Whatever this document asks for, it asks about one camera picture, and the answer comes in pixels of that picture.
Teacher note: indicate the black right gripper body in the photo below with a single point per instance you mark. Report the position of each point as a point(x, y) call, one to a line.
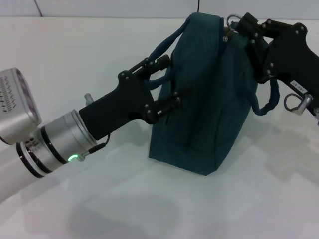
point(289, 54)

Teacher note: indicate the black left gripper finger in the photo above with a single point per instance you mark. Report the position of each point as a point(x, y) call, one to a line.
point(169, 103)
point(154, 64)

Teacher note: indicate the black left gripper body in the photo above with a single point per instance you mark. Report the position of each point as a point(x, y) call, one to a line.
point(117, 109)

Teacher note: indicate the teal fabric lunch bag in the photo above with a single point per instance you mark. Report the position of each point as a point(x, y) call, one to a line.
point(199, 104)

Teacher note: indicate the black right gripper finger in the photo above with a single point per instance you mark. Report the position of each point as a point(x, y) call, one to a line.
point(249, 22)
point(256, 54)

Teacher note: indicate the small silver left wrist stud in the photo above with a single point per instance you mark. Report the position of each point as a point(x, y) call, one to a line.
point(88, 97)

